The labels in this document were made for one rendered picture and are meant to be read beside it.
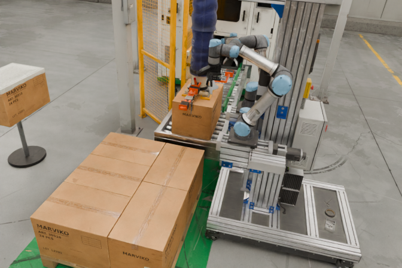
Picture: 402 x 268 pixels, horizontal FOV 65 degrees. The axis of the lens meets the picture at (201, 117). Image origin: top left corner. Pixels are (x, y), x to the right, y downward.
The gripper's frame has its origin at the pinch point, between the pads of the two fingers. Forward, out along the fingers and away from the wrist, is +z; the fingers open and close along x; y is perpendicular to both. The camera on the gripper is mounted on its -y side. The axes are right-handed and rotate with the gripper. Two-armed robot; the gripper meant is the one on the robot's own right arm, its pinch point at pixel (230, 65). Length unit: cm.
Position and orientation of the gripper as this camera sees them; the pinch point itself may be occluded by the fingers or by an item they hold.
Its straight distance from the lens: 346.9
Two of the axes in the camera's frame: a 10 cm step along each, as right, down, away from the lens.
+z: -0.6, 8.7, 4.9
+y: -2.1, 4.7, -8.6
